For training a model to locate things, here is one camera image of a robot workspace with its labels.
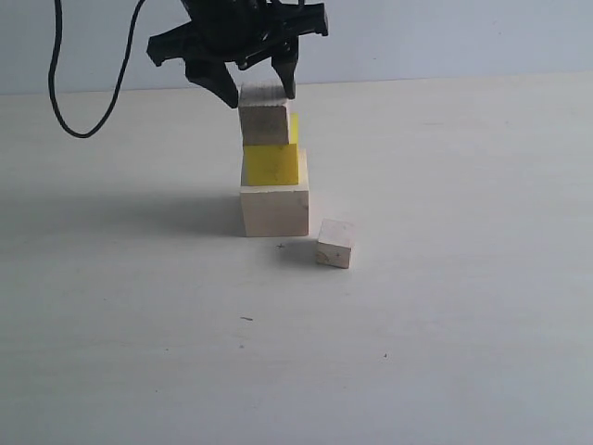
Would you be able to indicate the small wooden cube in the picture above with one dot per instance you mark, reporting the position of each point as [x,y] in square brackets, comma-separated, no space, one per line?
[335,243]

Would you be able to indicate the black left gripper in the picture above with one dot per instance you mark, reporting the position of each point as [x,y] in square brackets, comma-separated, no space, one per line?
[242,32]

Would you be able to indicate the yellow cube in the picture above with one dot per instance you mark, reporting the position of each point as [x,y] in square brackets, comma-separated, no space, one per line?
[274,164]

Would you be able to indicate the medium wooden cube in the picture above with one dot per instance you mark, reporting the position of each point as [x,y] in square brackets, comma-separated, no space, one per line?
[263,110]

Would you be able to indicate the large pale wooden cube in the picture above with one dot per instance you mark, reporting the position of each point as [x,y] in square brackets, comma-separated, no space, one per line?
[276,210]

